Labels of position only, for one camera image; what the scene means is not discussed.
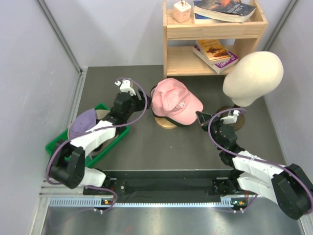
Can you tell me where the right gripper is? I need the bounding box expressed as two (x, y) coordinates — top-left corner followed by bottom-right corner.
(198, 112), (226, 150)

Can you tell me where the dark green baseball cap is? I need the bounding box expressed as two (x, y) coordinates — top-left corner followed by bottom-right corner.
(152, 109), (197, 127)

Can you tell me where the light pink baseball cap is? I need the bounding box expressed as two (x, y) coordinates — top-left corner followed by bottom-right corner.
(150, 78), (203, 114)

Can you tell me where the lavender cap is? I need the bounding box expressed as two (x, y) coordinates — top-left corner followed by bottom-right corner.
(67, 108), (96, 139)

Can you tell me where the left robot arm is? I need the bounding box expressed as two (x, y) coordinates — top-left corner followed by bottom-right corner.
(46, 89), (151, 194)

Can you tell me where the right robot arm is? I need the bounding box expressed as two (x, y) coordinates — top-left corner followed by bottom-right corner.
(196, 107), (313, 220)

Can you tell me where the wooden hat stand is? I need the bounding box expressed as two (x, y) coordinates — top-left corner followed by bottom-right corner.
(155, 117), (177, 129)

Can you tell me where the dark mannequin stand base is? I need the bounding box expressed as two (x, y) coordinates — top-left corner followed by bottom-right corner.
(217, 105), (245, 131)

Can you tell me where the purple white book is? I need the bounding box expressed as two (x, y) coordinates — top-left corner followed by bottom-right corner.
(192, 45), (239, 74)

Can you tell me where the wooden shelf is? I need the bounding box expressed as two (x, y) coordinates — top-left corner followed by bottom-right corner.
(162, 0), (268, 78)

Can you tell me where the white mannequin head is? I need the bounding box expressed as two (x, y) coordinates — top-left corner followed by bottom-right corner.
(223, 51), (284, 107)

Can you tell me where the orange cover book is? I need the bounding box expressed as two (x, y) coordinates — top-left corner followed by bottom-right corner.
(196, 39), (230, 64)

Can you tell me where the green plastic tray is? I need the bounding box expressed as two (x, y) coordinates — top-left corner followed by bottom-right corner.
(45, 103), (130, 168)

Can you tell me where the blue book under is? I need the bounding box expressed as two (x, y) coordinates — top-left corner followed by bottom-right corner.
(194, 13), (223, 24)

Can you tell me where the pink power cube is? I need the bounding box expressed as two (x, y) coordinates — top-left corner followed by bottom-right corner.
(173, 0), (192, 23)

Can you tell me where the dark cover book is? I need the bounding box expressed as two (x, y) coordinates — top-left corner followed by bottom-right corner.
(194, 0), (256, 23)

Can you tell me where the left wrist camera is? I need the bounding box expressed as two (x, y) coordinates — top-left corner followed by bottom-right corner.
(115, 79), (136, 96)

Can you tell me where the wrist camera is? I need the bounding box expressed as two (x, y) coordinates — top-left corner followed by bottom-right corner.
(115, 79), (136, 96)
(221, 110), (240, 124)

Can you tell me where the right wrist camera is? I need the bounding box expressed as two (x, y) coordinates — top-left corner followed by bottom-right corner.
(221, 110), (240, 124)

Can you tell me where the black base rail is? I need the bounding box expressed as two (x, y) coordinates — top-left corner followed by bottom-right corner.
(83, 170), (247, 203)

